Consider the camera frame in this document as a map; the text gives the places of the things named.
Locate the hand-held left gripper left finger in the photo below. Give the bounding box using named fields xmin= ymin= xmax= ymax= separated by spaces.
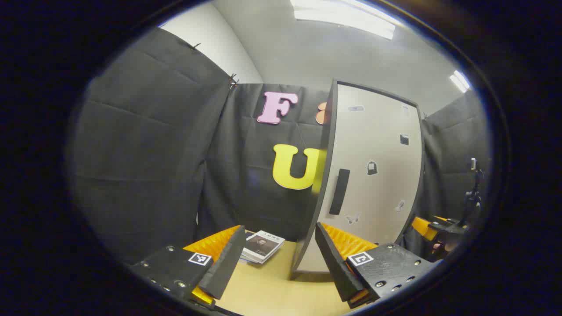
xmin=130 ymin=225 xmax=247 ymax=310

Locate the black door handle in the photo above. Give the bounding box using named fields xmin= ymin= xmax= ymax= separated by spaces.
xmin=329 ymin=169 xmax=351 ymax=215

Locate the dark grey cabinet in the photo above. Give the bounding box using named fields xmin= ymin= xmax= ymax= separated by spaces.
xmin=289 ymin=78 xmax=425 ymax=280

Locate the small ceiling light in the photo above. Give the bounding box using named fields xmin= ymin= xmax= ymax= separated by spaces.
xmin=449 ymin=70 xmax=471 ymax=93

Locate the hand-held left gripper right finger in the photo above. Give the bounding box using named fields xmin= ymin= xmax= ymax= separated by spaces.
xmin=314 ymin=222 xmax=444 ymax=309

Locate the portrait cover book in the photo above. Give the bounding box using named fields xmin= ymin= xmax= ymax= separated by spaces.
xmin=241 ymin=230 xmax=286 ymax=264

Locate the white cabinet door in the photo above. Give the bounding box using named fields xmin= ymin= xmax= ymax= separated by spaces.
xmin=295 ymin=83 xmax=425 ymax=273

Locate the black backdrop cloth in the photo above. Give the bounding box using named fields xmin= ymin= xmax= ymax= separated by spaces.
xmin=66 ymin=26 xmax=492 ymax=264

